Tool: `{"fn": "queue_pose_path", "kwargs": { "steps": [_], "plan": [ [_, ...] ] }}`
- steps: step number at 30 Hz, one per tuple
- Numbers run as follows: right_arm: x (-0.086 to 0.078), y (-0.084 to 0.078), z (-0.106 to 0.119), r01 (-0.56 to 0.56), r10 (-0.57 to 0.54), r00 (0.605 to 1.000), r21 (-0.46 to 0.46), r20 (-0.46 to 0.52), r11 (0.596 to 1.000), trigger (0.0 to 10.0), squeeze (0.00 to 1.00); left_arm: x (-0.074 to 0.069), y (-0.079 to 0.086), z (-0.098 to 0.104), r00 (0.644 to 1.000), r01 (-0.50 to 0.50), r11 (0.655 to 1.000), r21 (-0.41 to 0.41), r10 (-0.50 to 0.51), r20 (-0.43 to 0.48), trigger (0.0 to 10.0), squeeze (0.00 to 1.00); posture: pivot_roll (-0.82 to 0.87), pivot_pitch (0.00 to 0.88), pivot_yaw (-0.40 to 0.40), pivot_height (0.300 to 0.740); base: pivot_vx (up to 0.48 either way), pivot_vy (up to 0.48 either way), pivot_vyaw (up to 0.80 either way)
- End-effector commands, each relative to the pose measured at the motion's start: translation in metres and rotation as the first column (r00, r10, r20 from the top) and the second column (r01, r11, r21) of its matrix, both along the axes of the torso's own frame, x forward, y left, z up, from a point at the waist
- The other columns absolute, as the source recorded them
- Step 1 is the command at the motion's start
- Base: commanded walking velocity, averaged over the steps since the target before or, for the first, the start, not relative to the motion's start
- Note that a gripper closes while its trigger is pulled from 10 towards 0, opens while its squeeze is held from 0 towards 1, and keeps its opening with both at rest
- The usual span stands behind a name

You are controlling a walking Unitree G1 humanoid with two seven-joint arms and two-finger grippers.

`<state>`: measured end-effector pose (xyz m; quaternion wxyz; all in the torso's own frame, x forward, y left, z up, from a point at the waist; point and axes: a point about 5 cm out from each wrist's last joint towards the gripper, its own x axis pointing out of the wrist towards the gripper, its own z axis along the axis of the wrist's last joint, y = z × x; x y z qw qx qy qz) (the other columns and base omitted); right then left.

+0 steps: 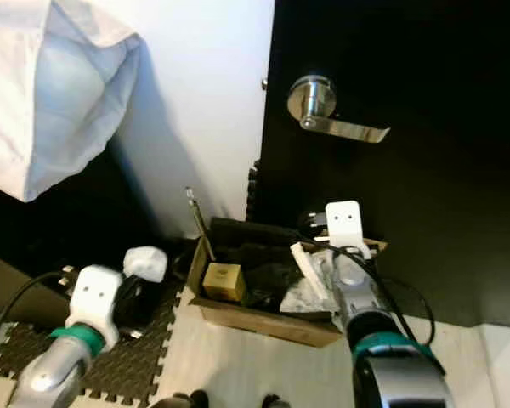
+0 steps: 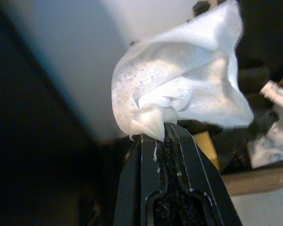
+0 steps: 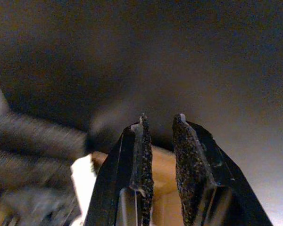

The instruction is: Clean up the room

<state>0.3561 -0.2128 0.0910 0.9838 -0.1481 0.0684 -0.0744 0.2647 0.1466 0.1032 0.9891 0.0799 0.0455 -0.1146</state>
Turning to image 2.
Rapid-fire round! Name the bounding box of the white tissue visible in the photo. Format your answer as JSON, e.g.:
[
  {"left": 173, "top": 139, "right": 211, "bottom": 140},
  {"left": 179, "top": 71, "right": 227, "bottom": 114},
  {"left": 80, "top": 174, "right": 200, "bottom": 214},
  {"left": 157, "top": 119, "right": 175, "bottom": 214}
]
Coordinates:
[{"left": 110, "top": 0, "right": 254, "bottom": 141}]

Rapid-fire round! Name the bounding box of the white plastic tube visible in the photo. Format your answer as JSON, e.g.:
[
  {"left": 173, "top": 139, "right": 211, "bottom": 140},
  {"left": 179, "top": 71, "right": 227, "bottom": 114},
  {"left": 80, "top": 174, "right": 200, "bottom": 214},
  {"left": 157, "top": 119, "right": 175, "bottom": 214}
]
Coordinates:
[{"left": 259, "top": 80, "right": 283, "bottom": 111}]

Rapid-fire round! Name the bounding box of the yellow box piece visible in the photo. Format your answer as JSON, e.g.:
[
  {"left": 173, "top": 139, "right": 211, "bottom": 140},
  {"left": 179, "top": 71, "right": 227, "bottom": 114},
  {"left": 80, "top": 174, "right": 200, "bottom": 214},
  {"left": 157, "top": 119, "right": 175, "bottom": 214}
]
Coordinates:
[{"left": 194, "top": 131, "right": 220, "bottom": 170}]

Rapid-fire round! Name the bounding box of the white printed plastic wrapper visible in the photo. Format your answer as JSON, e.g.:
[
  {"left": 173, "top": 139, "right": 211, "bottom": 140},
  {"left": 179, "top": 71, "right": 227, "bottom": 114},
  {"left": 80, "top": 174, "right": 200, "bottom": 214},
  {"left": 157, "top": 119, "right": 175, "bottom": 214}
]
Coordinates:
[{"left": 247, "top": 117, "right": 283, "bottom": 169}]

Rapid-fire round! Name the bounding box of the tan rimmed trash bin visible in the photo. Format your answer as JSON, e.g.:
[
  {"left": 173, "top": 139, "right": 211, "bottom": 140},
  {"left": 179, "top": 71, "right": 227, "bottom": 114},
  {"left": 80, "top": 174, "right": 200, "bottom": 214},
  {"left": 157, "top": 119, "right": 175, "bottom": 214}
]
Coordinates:
[{"left": 191, "top": 0, "right": 283, "bottom": 197}]

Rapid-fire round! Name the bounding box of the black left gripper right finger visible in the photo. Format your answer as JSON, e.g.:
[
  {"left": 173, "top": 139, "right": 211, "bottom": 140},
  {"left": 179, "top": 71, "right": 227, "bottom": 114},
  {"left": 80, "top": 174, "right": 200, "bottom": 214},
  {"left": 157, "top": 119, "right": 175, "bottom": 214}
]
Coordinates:
[{"left": 164, "top": 123, "right": 243, "bottom": 226}]

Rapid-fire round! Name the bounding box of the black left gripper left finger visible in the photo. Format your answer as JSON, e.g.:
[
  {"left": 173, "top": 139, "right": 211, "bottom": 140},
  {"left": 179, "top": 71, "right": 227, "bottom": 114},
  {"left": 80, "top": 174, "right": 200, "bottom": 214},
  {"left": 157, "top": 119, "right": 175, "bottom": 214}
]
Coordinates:
[{"left": 112, "top": 135, "right": 177, "bottom": 226}]

